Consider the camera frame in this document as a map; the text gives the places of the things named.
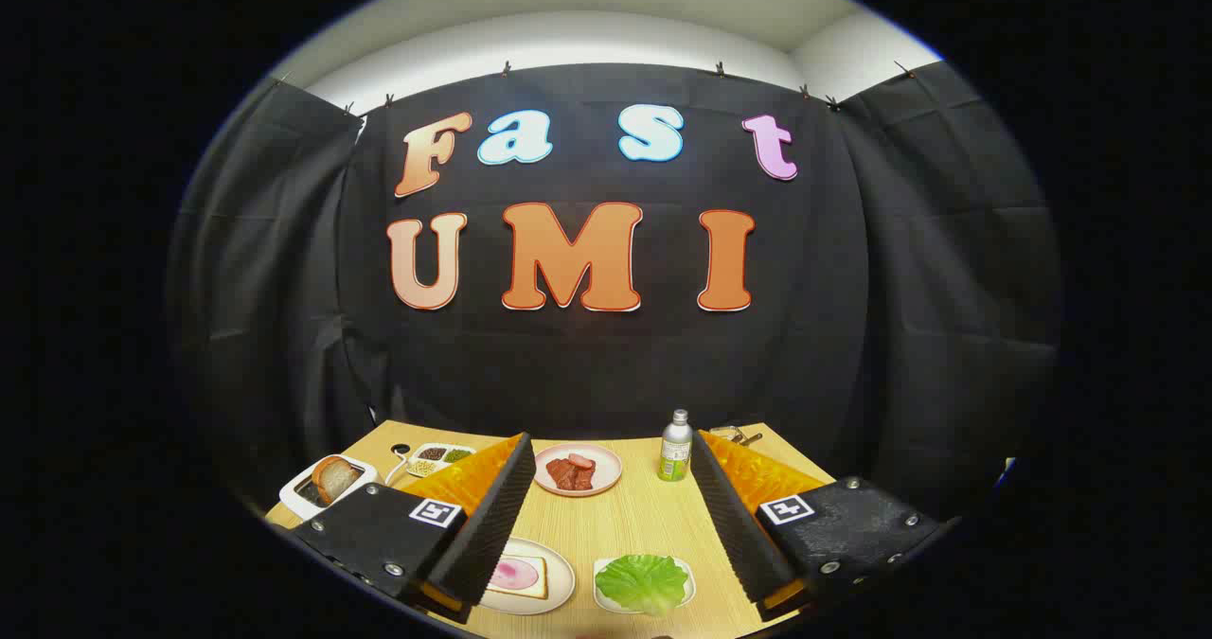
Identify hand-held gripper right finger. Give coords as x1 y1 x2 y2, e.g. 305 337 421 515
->
690 429 946 619

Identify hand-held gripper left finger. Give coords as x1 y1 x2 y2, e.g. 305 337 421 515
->
287 433 537 621

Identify green lettuce leaf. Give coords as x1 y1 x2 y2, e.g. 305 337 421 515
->
595 554 690 617

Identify toasted bread slice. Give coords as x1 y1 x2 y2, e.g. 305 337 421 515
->
312 457 364 506

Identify pink ham slice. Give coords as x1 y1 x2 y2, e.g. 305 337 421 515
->
490 560 541 591

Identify white bread slice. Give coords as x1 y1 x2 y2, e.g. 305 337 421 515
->
488 556 549 600

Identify round white plate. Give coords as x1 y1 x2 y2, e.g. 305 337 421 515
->
478 537 577 616

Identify white divided dish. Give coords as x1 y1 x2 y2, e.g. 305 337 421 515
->
405 443 477 478

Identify brown meat slices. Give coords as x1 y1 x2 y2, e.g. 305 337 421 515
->
546 456 596 491

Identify silver green bottle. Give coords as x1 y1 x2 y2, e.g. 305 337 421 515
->
659 409 693 483

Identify square white plate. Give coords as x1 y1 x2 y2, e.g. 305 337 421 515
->
594 556 697 614

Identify pink plate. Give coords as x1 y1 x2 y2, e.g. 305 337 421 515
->
534 443 624 498

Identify white toaster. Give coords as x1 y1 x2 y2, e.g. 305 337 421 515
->
280 454 382 523

